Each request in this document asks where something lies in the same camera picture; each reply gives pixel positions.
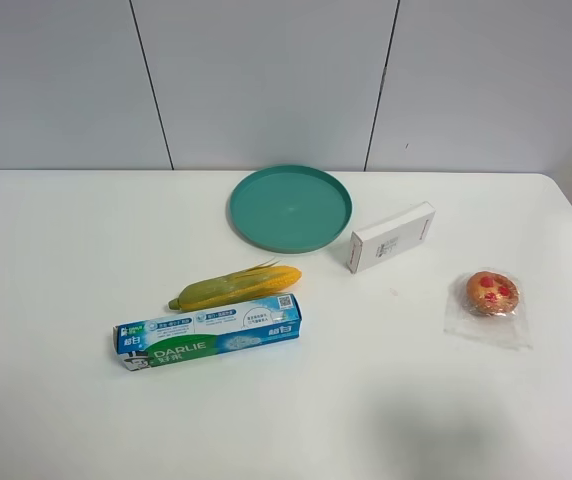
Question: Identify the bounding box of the yellow green corn cob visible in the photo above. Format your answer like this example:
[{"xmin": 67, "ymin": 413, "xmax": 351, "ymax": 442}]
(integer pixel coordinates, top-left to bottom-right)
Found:
[{"xmin": 168, "ymin": 261, "xmax": 302, "ymax": 312}]

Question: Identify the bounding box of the blue green Darlie toothpaste box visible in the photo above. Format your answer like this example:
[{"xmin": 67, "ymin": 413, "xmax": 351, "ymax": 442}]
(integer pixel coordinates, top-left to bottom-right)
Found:
[{"xmin": 113, "ymin": 293, "xmax": 302, "ymax": 371}]

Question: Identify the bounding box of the teal round plate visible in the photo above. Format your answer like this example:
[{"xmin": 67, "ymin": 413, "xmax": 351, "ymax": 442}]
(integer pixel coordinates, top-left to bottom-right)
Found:
[{"xmin": 228, "ymin": 165, "xmax": 353, "ymax": 254}]

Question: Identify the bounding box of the fruit tart pastry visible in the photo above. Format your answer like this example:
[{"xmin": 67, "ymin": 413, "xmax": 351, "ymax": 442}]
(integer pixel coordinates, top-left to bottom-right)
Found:
[{"xmin": 444, "ymin": 270, "xmax": 533, "ymax": 350}]

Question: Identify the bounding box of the white cardboard box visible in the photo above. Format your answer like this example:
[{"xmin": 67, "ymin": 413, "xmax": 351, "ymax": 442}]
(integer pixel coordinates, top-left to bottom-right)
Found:
[{"xmin": 347, "ymin": 202, "xmax": 436, "ymax": 274}]

